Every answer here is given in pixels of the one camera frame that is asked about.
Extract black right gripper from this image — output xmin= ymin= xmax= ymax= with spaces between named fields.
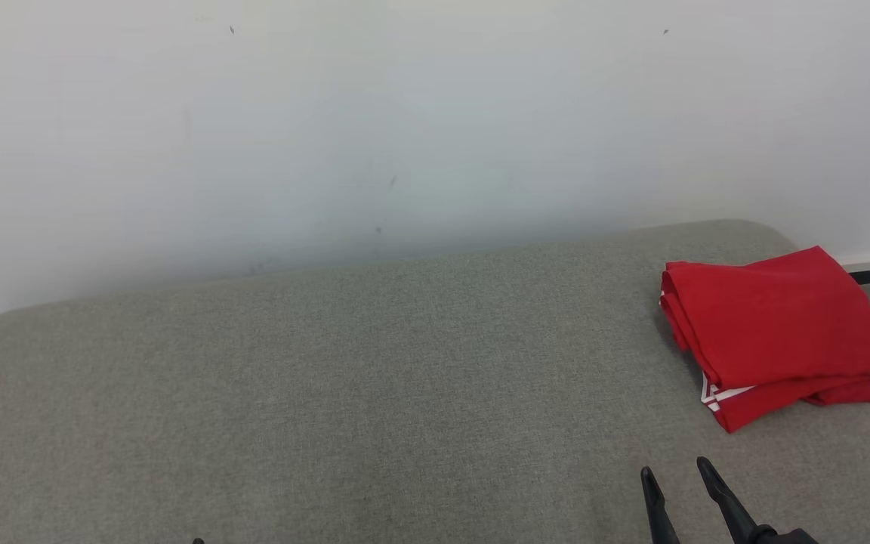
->
xmin=640 ymin=456 xmax=822 ymax=544

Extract grey fabric sofa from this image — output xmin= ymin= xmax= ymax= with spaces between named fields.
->
xmin=0 ymin=219 xmax=870 ymax=544

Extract red basketball jersey number 23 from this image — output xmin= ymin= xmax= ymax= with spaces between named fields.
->
xmin=660 ymin=245 xmax=870 ymax=391

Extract red shorts with white band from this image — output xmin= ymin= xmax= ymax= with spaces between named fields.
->
xmin=659 ymin=291 xmax=870 ymax=434

